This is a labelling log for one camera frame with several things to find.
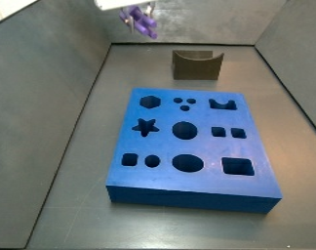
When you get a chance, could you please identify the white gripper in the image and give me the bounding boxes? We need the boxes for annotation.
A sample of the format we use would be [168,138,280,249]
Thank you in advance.
[94,0,156,33]

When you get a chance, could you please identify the purple three prong object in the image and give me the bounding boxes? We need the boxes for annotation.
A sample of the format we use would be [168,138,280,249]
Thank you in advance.
[119,5,158,39]

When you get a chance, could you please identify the black curved fixture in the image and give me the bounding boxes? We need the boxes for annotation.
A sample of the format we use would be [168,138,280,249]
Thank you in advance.
[173,50,225,80]

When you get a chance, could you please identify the blue foam shape board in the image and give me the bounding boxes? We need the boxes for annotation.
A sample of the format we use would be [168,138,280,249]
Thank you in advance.
[106,88,282,214]

